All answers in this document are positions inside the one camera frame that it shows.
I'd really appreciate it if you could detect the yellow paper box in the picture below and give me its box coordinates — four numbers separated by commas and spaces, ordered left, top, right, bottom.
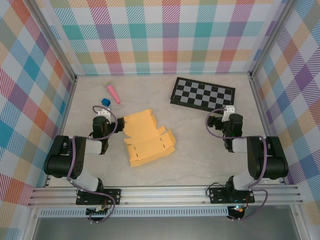
122, 107, 177, 168

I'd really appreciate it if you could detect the black grey checkerboard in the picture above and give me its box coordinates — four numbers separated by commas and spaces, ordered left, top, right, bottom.
169, 76, 236, 116

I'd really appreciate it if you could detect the pink toy microphone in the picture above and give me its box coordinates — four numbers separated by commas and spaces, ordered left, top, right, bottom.
104, 80, 122, 105

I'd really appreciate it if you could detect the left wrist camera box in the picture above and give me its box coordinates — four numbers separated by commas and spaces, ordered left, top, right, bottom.
96, 107, 112, 121

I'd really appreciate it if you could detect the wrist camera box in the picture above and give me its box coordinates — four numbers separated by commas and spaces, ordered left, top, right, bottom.
223, 105, 236, 121
96, 107, 112, 121

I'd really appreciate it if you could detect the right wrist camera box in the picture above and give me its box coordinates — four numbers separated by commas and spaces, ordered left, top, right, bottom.
223, 105, 236, 121

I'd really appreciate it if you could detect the aluminium side rail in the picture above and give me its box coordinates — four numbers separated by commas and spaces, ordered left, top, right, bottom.
43, 74, 79, 188
248, 73, 288, 186

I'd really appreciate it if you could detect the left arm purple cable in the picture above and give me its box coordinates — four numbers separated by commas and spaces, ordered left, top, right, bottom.
66, 104, 118, 225

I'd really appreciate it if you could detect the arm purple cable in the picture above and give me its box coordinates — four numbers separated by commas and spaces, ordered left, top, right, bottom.
66, 104, 118, 225
205, 107, 270, 222

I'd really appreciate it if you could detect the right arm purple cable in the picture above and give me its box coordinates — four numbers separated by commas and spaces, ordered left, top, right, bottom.
205, 107, 270, 222

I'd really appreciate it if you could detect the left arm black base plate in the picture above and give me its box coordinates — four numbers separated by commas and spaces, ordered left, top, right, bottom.
75, 187, 123, 206

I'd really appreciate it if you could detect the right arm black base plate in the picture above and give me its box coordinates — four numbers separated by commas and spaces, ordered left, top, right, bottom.
208, 186, 256, 205

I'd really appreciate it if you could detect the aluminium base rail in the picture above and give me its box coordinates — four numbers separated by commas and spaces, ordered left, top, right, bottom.
26, 184, 305, 208

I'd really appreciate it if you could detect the white slotted cable duct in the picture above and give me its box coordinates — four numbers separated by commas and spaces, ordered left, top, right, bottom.
38, 206, 230, 218

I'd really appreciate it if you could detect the aluminium frame post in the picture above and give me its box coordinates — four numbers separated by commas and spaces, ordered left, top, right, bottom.
249, 0, 298, 79
29, 0, 79, 83

